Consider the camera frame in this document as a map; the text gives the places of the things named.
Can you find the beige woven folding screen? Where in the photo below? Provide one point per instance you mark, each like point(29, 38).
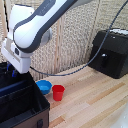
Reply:
point(70, 36)

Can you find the black fabric storage box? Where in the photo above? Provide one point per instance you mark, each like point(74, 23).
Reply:
point(23, 106)

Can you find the red plastic cup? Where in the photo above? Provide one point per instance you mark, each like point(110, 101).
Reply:
point(58, 93)

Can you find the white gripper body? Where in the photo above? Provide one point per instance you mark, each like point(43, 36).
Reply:
point(16, 58)

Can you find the blue bowl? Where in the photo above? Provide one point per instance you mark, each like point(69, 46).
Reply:
point(43, 86)

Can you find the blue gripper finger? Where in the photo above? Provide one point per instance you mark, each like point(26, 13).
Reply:
point(14, 73)
point(8, 67)

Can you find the black hard case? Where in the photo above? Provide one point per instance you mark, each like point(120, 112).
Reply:
point(110, 53)

